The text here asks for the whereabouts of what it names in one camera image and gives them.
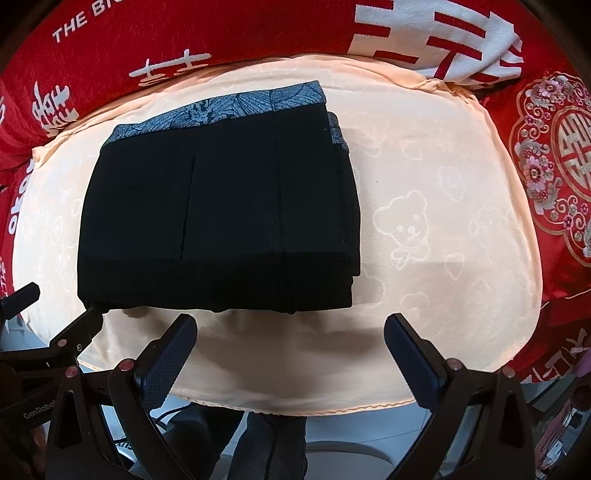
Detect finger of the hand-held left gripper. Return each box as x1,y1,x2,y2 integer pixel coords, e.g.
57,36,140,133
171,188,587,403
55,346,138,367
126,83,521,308
0,308,105,371
0,282,41,326

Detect red blanket white characters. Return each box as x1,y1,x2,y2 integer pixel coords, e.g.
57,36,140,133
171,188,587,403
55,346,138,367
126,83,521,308
0,0,591,386

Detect black cable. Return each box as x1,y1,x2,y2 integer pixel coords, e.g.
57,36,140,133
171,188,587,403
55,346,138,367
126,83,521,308
154,401,195,428

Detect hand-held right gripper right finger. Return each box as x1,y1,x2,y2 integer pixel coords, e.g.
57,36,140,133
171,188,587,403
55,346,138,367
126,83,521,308
384,313,549,480

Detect person's leg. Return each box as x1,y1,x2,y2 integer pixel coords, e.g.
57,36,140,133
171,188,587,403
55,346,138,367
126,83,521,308
159,406,244,480
233,410,308,480

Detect red floral embroidered pillow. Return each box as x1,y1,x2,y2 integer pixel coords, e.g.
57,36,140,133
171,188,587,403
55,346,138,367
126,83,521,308
480,69,591,306

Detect cream bear print blanket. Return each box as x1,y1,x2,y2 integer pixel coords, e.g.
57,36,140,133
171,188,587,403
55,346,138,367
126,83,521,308
10,53,543,418

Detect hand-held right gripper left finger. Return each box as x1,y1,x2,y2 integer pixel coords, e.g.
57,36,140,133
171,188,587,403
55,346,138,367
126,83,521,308
46,314,199,480

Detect black pants patterned blue waistband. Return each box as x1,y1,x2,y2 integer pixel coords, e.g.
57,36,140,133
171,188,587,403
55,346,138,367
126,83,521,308
76,79,363,315

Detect person's right leg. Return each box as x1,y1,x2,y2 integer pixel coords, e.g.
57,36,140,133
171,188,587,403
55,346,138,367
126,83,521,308
233,410,308,480

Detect person's left leg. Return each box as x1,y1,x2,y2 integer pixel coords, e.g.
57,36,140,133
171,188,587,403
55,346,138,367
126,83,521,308
159,406,244,480

